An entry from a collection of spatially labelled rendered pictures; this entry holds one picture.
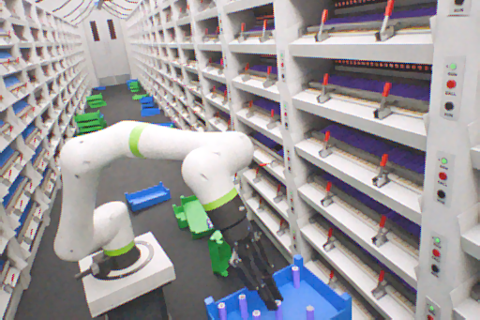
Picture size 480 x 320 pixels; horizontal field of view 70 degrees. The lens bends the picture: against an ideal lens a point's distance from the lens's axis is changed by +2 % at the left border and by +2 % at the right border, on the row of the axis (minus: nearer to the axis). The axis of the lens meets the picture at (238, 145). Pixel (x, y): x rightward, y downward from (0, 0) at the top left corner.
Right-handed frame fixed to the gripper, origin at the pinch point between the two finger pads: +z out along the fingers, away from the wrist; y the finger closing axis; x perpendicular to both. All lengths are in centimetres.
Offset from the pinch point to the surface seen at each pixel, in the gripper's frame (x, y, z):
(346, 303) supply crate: 14.6, -6.2, 8.6
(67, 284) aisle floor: -145, -14, -4
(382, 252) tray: 17.6, -29.9, 11.2
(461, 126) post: 49, -17, -21
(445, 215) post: 39.9, -18.3, -2.9
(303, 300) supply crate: 0.8, -9.0, 9.5
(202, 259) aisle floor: -93, -60, 20
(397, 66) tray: 38, -52, -34
